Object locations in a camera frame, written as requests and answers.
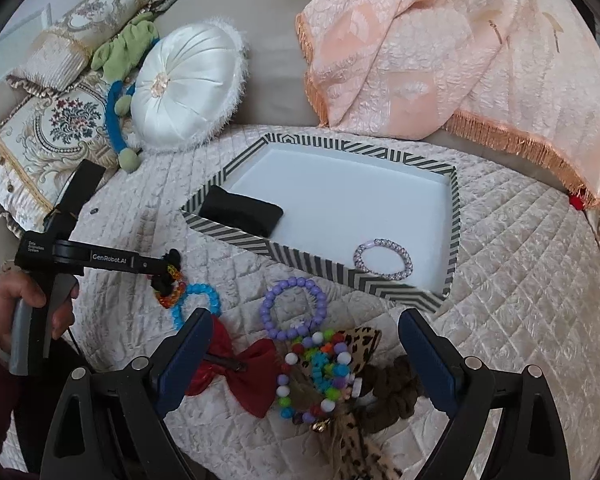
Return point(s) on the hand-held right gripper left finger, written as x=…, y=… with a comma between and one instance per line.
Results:
x=182, y=360

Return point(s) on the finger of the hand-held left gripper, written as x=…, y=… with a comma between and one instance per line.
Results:
x=155, y=264

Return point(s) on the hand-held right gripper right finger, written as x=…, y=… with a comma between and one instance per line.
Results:
x=432, y=360

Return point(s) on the black scrunchie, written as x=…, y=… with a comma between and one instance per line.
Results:
x=162, y=287

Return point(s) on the red hair bow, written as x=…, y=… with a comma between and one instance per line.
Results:
x=250, y=375

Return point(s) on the leopard print hair bow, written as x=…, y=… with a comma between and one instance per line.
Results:
x=362, y=340

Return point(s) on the striped cardboard tray box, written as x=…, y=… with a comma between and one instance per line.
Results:
x=305, y=260

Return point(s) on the person's left hand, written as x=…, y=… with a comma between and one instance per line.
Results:
x=7, y=305

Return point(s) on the brown scrunchie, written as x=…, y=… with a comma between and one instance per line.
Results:
x=400, y=380

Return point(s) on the black velvet cushion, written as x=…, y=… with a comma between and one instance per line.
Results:
x=240, y=212

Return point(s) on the cream quilted bedspread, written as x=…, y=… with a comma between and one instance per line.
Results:
x=505, y=285

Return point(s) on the embroidered floral square cushion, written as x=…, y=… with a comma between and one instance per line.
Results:
x=40, y=150

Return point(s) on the white satin round pillow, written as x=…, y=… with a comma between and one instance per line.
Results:
x=190, y=85

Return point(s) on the green and blue plush toy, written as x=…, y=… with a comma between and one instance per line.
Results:
x=112, y=60

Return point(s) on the small red item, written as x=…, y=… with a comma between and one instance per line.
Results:
x=576, y=202

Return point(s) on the embroidered bolster cushion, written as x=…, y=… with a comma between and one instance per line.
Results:
x=80, y=25

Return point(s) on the grey upholstered headboard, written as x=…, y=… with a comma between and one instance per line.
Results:
x=265, y=35

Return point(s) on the peach fringed blanket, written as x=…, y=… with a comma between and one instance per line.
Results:
x=430, y=60

